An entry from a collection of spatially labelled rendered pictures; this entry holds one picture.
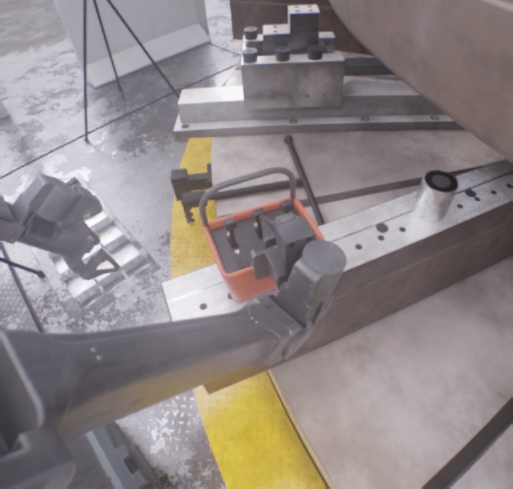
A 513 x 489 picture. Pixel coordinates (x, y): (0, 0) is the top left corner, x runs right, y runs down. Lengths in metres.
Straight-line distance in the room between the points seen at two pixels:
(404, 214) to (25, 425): 0.83
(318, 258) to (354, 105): 1.44
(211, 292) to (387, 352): 0.59
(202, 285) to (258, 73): 1.08
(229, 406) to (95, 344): 1.14
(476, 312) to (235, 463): 0.91
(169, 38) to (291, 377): 3.31
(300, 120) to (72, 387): 1.68
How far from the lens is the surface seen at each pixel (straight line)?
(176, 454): 1.36
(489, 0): 0.87
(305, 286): 0.44
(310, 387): 1.04
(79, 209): 0.69
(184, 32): 3.88
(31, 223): 0.68
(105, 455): 1.16
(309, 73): 1.63
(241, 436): 1.33
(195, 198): 1.43
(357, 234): 0.83
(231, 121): 1.82
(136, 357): 0.25
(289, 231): 0.46
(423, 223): 0.90
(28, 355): 0.22
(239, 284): 0.64
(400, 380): 1.10
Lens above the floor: 1.31
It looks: 49 degrees down
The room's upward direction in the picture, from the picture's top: 5 degrees counter-clockwise
